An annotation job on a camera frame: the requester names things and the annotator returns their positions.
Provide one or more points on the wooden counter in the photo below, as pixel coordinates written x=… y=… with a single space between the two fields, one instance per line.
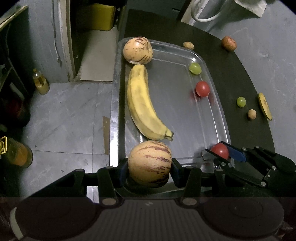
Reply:
x=13 y=15

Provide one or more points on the red apple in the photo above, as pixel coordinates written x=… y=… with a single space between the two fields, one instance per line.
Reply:
x=229 y=43

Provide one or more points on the yellow oil bottle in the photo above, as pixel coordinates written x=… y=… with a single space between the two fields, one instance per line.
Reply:
x=41 y=84

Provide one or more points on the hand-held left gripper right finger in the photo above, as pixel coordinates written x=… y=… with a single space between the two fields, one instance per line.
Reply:
x=176 y=172

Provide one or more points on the bottle with yellow cap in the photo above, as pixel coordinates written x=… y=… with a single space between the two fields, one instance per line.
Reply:
x=18 y=153

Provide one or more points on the red container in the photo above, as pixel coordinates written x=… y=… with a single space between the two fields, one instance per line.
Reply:
x=15 y=110

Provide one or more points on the small yellow banana piece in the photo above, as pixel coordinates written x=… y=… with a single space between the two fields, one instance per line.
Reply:
x=264 y=105

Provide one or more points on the metal tray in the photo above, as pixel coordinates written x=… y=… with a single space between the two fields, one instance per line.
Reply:
x=175 y=111

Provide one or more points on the white cloth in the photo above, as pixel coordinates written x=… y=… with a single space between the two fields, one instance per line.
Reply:
x=252 y=7

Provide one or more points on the cardboard piece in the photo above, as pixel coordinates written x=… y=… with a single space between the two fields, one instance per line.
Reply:
x=106 y=136

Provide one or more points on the striped pepino melon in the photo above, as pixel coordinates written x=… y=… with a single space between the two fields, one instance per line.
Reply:
x=137 y=51
x=149 y=163

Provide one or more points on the red cherry tomato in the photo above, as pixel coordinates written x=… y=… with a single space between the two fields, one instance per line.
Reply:
x=219 y=150
x=202 y=88

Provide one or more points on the small brown longan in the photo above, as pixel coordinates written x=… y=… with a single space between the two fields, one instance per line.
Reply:
x=188 y=45
x=252 y=114

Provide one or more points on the green grape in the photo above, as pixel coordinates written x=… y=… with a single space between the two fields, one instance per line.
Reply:
x=195 y=68
x=241 y=102

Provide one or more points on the yellow plastic container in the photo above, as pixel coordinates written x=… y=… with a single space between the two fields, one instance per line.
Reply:
x=101 y=16

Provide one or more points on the large yellow banana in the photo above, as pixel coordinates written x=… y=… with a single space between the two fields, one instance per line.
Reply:
x=141 y=104

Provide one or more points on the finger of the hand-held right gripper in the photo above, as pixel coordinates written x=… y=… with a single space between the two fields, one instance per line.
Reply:
x=242 y=175
x=237 y=154

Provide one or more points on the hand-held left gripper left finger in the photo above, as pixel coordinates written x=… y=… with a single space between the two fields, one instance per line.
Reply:
x=123 y=172

